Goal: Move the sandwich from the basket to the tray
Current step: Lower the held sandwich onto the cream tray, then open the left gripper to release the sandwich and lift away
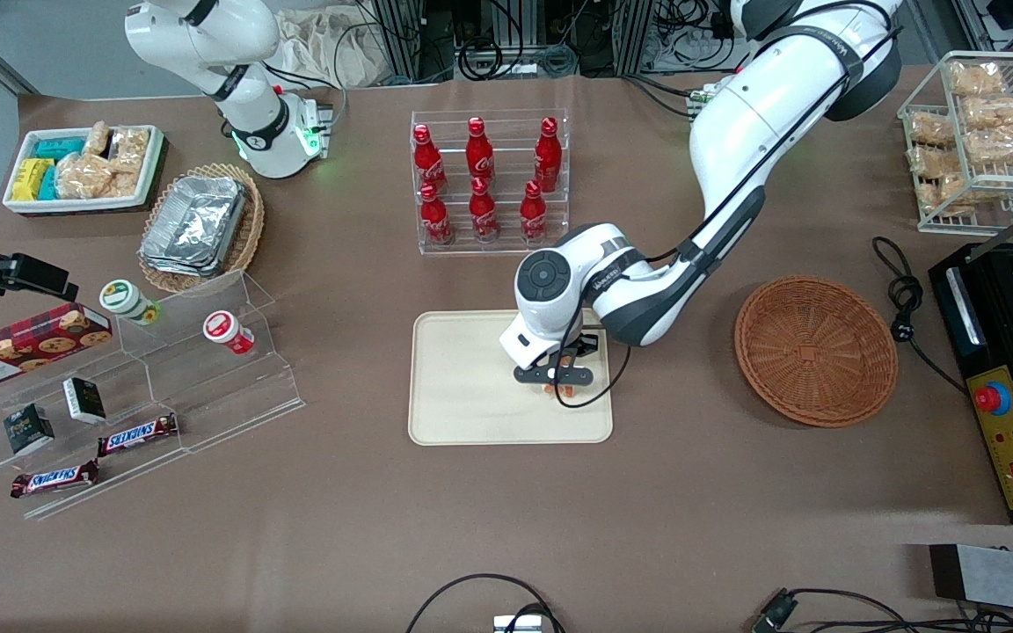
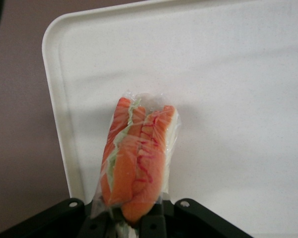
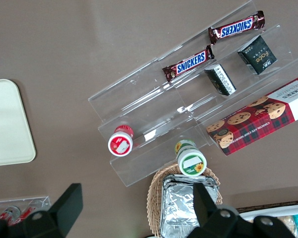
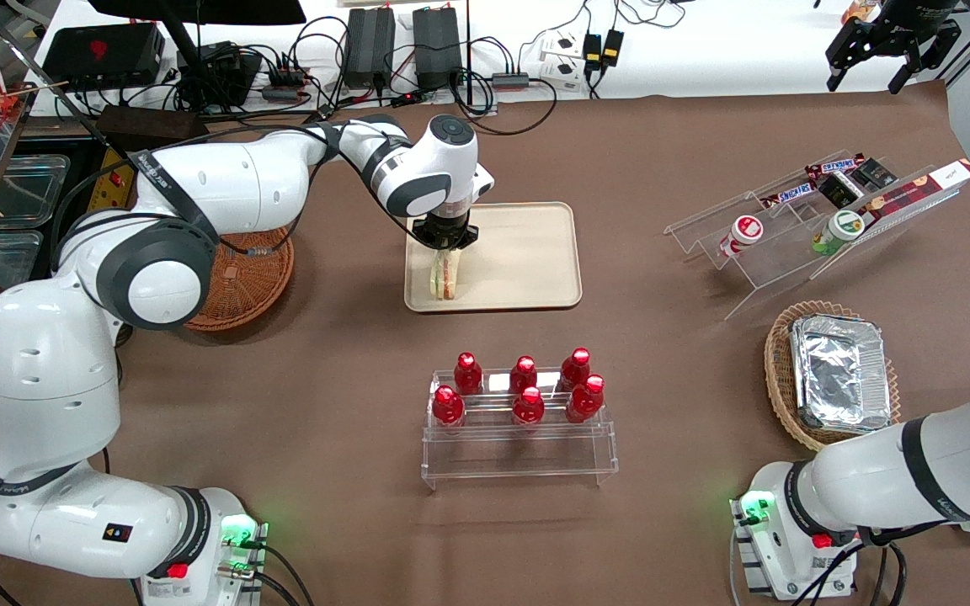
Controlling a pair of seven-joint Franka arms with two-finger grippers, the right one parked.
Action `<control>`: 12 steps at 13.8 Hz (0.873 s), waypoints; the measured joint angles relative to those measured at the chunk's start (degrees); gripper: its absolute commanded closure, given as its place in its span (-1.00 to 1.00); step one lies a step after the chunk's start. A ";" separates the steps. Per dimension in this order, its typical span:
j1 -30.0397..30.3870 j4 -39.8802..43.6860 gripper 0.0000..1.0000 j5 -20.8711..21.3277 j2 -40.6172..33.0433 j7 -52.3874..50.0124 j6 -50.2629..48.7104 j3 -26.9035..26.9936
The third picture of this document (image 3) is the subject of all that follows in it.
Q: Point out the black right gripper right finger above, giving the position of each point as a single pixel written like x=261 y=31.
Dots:
x=203 y=205

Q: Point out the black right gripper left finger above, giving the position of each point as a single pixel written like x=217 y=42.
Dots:
x=67 y=205

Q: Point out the light oval wicker basket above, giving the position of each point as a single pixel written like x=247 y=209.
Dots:
x=154 y=198

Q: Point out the cream plastic tray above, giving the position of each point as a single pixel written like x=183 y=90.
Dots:
x=7 y=124

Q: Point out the silver foil container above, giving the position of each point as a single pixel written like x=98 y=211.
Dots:
x=178 y=208

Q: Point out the clear acrylic bottle rack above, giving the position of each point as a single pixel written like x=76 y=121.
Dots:
x=39 y=202

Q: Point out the red cola bottle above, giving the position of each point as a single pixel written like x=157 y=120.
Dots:
x=28 y=214
x=11 y=211

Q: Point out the green lidded yogurt cup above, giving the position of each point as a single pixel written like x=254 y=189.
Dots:
x=191 y=161

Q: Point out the white snack bin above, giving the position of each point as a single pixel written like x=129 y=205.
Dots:
x=263 y=210

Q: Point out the red lidded yogurt cup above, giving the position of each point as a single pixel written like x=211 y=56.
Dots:
x=120 y=143

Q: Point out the rice cracker bag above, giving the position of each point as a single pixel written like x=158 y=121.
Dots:
x=288 y=221

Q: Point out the red tartan cookie box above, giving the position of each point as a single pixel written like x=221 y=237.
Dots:
x=258 y=116

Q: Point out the clear acrylic step shelf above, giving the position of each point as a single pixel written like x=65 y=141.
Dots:
x=139 y=99
x=283 y=24

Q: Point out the small black box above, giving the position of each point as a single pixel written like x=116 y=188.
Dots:
x=258 y=54
x=221 y=79

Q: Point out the Snickers chocolate bar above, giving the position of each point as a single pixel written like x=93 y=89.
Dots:
x=188 y=64
x=237 y=27

